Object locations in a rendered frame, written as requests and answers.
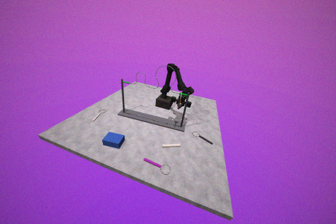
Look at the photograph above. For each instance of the blue rectangular block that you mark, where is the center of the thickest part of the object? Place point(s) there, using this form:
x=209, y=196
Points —
x=113, y=140

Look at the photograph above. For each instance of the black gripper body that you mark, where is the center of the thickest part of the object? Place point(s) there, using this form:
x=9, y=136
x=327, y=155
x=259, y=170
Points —
x=173, y=99

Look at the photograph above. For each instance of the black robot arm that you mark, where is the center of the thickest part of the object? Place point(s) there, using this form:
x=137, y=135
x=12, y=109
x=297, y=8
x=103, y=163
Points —
x=181, y=85

